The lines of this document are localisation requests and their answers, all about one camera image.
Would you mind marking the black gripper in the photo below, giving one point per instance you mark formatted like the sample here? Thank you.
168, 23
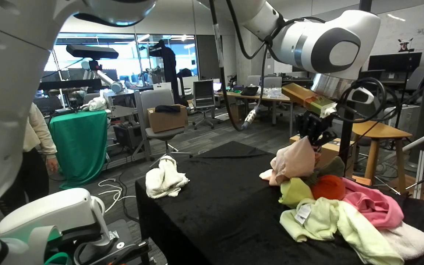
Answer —
317, 126

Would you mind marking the peach printed t-shirt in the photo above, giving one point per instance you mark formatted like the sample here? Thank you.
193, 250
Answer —
293, 163

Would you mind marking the orange plush radish green leaves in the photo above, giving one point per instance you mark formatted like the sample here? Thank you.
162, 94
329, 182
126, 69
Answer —
329, 187

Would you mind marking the small yellow-green towel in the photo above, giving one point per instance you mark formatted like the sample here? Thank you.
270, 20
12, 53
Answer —
295, 191

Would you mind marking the pale green towel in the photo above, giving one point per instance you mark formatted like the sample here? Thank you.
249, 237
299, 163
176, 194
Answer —
320, 221

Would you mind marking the pink t-shirt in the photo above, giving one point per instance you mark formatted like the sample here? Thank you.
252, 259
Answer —
374, 206

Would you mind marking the large white towel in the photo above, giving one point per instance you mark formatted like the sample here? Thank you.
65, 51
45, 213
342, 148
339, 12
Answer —
413, 243

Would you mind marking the small white towel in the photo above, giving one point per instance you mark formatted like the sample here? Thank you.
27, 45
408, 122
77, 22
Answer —
162, 178

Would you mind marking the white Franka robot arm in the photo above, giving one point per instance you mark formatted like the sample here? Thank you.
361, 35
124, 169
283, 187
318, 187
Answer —
320, 44

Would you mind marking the black vertical pole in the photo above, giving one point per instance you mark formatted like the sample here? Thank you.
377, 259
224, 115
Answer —
346, 137

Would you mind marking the wooden stool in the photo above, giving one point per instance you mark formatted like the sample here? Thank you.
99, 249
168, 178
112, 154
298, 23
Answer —
379, 129

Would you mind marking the black table cloth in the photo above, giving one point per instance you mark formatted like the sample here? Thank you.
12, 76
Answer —
232, 215

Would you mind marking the black computer monitor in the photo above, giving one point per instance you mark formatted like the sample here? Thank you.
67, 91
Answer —
398, 62

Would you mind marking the small cardboard box on chair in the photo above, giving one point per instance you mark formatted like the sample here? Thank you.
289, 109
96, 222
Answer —
168, 119

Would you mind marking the grey office chair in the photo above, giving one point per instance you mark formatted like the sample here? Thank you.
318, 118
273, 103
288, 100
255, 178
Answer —
165, 134

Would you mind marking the green cloth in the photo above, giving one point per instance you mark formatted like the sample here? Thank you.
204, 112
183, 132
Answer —
80, 147

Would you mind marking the person in beige sweater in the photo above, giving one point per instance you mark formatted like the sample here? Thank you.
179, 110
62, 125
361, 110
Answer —
37, 134

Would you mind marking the black camera on tripod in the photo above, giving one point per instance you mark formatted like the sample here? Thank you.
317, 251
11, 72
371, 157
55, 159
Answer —
92, 51

